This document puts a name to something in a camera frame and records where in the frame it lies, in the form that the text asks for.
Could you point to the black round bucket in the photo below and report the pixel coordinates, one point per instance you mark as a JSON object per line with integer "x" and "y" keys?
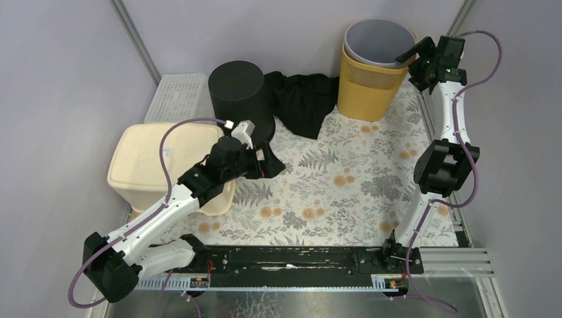
{"x": 238, "y": 92}

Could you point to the floral tablecloth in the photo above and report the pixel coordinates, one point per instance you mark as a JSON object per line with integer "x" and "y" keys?
{"x": 349, "y": 187}

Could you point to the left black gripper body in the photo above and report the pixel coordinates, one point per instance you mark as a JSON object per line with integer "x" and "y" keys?
{"x": 260, "y": 159}

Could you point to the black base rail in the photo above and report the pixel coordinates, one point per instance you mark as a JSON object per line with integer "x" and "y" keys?
{"x": 299, "y": 266}

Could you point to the black cloth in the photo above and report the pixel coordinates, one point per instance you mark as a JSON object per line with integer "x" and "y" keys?
{"x": 302, "y": 102}

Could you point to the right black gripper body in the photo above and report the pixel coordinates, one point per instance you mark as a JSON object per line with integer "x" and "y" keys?
{"x": 418, "y": 67}

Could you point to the yellow wastebasket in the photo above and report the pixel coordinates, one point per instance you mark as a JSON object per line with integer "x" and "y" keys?
{"x": 366, "y": 91}

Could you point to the cream plastic basket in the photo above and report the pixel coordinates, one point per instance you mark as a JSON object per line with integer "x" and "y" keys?
{"x": 135, "y": 171}

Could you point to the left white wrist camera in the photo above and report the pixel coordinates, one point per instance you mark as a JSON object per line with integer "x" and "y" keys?
{"x": 242, "y": 131}

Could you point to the white perforated plastic basket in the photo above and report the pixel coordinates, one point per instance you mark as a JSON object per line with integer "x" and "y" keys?
{"x": 180, "y": 97}

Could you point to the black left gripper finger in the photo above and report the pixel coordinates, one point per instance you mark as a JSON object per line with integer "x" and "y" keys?
{"x": 271, "y": 166}
{"x": 260, "y": 163}

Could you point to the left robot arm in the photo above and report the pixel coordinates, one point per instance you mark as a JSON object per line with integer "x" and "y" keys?
{"x": 115, "y": 263}

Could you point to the grey plastic bin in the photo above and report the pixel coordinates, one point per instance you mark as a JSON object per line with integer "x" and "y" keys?
{"x": 378, "y": 42}

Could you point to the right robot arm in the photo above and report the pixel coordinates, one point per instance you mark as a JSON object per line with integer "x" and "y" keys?
{"x": 447, "y": 162}

